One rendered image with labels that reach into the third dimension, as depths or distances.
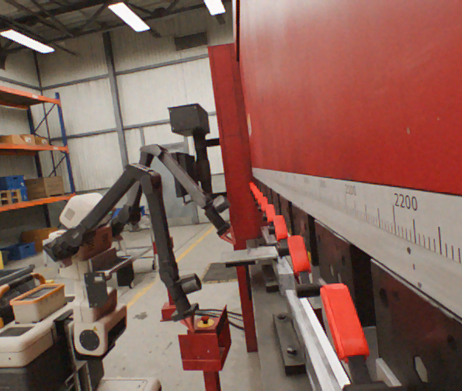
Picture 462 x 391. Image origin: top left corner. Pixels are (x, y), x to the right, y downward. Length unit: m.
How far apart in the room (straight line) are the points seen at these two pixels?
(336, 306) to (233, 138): 2.18
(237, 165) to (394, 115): 2.22
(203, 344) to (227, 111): 1.62
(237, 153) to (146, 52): 7.49
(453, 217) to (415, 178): 0.04
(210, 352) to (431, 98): 1.29
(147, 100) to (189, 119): 6.82
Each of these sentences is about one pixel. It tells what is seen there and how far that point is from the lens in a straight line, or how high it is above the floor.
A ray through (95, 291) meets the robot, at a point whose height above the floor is 0.96.
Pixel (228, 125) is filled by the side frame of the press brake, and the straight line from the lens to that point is 2.44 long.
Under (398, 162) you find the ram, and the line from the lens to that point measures 0.23.
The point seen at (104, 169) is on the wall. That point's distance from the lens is 9.92.
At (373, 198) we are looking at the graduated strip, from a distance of 0.28.
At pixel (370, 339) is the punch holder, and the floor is 1.24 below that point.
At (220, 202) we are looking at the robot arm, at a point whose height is 1.27.
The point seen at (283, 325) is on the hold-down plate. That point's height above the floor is 0.91.
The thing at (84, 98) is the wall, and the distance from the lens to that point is 10.33.
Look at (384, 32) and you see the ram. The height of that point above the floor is 1.50.
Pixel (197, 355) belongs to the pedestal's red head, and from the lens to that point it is 1.43.
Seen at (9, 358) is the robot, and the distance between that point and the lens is 1.83.
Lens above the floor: 1.43
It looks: 4 degrees down
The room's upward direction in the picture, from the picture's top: 7 degrees counter-clockwise
